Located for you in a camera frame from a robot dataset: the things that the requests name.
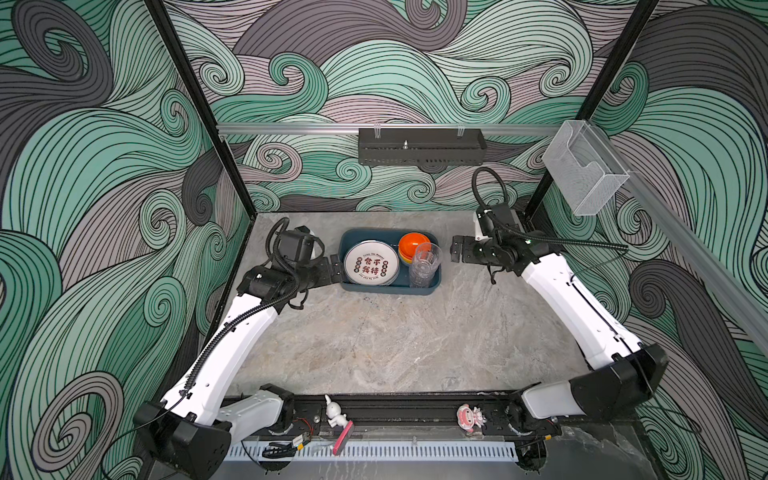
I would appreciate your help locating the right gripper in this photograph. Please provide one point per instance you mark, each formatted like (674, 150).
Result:
(469, 254)

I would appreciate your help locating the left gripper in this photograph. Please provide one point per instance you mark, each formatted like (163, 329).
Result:
(325, 277)

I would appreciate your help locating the clear drinking glass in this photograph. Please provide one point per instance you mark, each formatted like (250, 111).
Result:
(426, 248)
(422, 270)

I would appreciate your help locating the white plate red circle characters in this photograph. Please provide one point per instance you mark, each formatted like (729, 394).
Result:
(371, 263)

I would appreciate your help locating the orange bowl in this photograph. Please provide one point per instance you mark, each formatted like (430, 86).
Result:
(409, 242)

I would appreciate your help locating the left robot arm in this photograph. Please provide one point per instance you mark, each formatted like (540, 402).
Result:
(192, 428)

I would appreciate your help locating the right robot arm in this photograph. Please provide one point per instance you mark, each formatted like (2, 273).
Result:
(624, 371)

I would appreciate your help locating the teal plastic bin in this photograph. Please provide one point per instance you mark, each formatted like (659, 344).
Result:
(391, 237)

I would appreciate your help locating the white rabbit figurine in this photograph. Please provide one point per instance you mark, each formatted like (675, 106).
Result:
(335, 416)

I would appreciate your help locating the pink pig figurine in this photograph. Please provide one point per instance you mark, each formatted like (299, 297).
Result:
(470, 419)

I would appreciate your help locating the clear acrylic wall box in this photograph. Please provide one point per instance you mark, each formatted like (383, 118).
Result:
(585, 166)

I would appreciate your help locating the black perforated wall tray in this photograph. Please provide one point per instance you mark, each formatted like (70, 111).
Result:
(431, 149)

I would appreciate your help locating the aluminium wall rail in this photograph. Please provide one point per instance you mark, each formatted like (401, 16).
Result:
(306, 128)

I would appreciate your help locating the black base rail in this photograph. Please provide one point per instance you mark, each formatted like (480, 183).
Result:
(408, 411)

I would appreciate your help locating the white slotted cable duct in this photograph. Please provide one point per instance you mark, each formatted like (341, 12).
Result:
(423, 451)

